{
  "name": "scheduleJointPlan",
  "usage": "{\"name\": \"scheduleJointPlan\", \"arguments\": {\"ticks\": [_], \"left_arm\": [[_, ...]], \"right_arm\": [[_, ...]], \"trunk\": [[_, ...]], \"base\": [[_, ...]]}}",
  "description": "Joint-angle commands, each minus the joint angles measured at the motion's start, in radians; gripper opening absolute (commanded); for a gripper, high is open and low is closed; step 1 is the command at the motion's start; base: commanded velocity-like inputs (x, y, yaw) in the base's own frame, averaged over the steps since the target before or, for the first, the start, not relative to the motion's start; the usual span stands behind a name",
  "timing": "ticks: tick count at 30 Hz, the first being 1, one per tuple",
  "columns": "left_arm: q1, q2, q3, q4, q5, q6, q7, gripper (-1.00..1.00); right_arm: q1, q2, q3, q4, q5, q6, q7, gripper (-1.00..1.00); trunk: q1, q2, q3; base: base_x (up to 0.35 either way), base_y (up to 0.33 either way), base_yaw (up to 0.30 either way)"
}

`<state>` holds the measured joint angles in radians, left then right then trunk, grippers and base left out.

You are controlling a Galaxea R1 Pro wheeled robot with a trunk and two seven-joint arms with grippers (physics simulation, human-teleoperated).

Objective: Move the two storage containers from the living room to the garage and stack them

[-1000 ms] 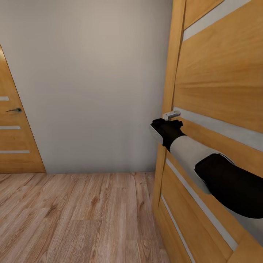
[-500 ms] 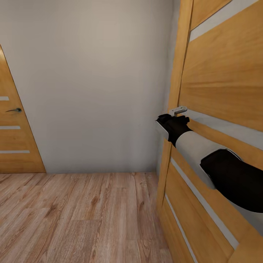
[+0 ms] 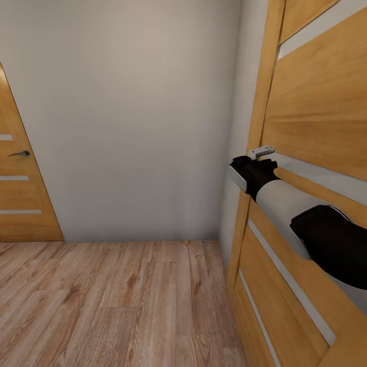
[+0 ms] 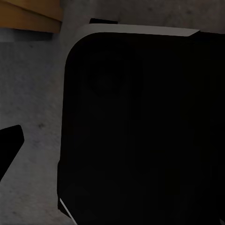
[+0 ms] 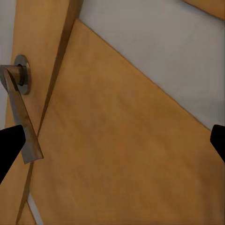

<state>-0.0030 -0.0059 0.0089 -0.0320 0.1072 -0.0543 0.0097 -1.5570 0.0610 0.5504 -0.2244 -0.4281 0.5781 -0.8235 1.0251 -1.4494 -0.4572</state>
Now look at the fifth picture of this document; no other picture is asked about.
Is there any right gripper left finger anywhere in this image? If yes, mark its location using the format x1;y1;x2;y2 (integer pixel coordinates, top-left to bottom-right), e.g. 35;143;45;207
0;125;26;184

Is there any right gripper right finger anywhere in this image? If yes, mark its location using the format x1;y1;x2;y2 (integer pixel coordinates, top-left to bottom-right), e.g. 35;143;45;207
210;124;225;162

